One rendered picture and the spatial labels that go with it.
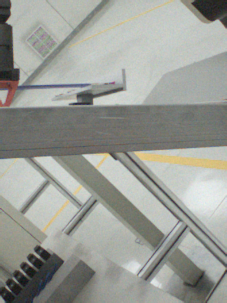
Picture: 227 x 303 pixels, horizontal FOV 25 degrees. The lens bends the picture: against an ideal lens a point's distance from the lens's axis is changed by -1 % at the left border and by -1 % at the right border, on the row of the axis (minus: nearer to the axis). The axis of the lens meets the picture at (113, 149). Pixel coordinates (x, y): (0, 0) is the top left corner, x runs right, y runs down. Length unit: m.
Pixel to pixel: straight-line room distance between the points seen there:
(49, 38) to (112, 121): 8.56
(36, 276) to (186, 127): 0.61
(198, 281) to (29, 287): 0.83
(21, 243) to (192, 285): 0.73
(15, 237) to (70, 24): 7.47
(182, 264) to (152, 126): 1.17
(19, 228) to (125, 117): 1.53
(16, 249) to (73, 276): 1.14
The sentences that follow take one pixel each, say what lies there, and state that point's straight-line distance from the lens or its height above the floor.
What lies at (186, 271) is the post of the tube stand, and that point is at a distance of 1.83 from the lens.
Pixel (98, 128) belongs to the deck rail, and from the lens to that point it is 0.65.
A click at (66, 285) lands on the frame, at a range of 1.04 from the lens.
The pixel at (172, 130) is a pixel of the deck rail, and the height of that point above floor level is 0.83.
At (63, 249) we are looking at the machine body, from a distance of 1.25.
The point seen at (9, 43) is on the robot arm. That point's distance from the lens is 1.22.
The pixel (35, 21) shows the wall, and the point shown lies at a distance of 9.20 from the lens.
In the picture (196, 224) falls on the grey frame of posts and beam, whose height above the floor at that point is 0.27.
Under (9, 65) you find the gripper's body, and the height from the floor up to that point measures 1.01.
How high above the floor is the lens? 1.09
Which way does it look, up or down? 19 degrees down
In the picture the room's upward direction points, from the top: 45 degrees counter-clockwise
